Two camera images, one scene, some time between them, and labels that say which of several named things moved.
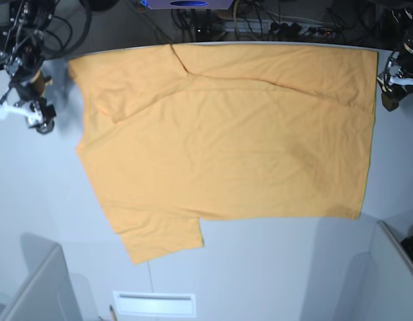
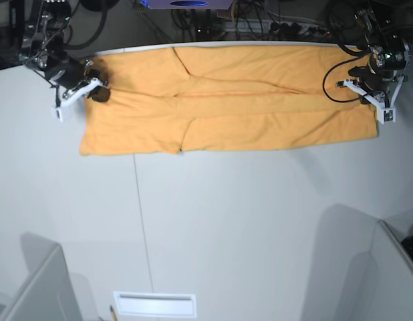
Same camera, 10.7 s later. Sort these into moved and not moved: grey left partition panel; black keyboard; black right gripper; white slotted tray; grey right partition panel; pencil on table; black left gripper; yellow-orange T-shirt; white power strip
Moved: black right gripper; yellow-orange T-shirt; black left gripper
Not moved: grey right partition panel; white slotted tray; white power strip; black keyboard; pencil on table; grey left partition panel
